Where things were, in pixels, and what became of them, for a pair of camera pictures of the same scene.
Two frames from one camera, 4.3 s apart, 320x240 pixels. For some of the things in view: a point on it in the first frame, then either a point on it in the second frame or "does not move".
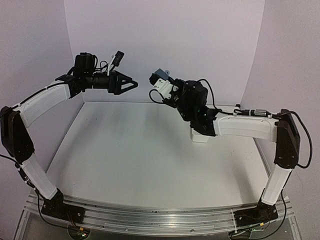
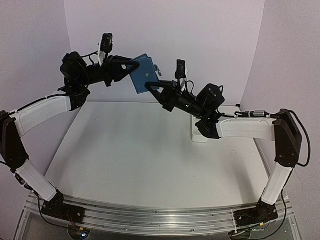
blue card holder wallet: x=162 y=74 → x=145 y=73
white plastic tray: x=197 y=137 does not move
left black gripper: x=114 y=85 → x=112 y=68
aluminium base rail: x=215 y=221 does not move
